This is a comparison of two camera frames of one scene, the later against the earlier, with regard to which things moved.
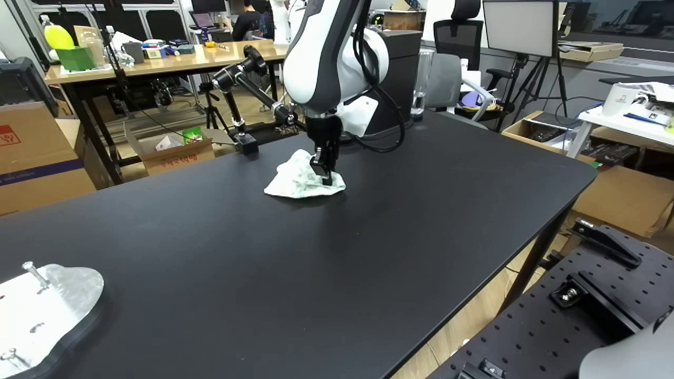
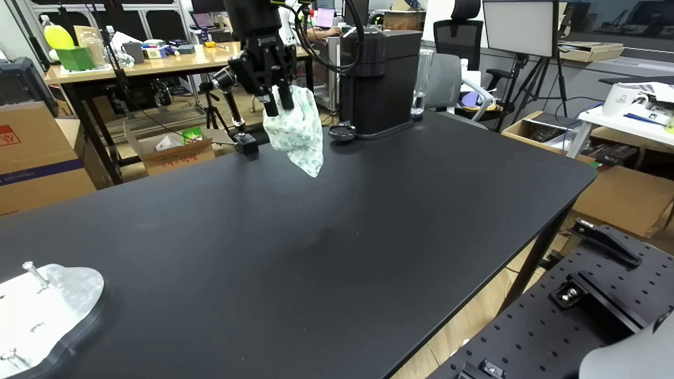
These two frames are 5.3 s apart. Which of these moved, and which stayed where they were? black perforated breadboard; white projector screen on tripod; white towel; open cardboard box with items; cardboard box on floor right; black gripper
Moved: white towel; black gripper
Stayed: white projector screen on tripod; open cardboard box with items; cardboard box on floor right; black perforated breadboard
